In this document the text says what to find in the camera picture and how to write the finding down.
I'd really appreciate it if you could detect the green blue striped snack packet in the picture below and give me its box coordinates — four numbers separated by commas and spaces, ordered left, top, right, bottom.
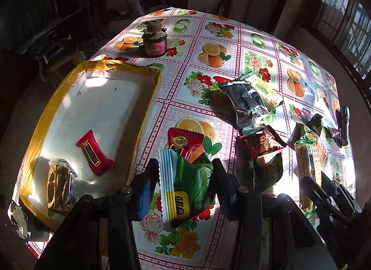
158, 149, 215, 228

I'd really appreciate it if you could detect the dark red brown snack packet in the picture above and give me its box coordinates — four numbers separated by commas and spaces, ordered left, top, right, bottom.
236, 125, 287, 193

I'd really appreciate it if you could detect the red small snack bar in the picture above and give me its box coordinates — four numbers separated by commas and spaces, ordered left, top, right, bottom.
76, 129, 115, 176

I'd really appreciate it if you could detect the red square snack packet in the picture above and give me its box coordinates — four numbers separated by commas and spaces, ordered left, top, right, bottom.
167, 127, 204, 161

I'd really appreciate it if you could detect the silver foil snack packet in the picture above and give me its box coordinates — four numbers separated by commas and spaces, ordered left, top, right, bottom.
206, 80, 270, 136

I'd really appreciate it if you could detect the brown foil snack packet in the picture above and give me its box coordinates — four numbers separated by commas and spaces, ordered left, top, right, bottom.
47, 158, 78, 217

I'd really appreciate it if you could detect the yellow green cracker pack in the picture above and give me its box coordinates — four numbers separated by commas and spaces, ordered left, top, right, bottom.
237, 72, 284, 114

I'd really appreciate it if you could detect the green peas snack packet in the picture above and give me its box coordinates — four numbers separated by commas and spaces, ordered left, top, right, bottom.
289, 113, 329, 213

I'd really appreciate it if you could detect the black flashlight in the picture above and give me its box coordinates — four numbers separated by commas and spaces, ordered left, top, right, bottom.
340, 106, 350, 146

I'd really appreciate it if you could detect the gold rimmed white tray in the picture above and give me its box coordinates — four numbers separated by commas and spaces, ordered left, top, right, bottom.
14, 60, 161, 231

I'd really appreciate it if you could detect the dark jar with cork lid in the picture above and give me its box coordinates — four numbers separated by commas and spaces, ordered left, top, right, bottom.
142, 19, 167, 58

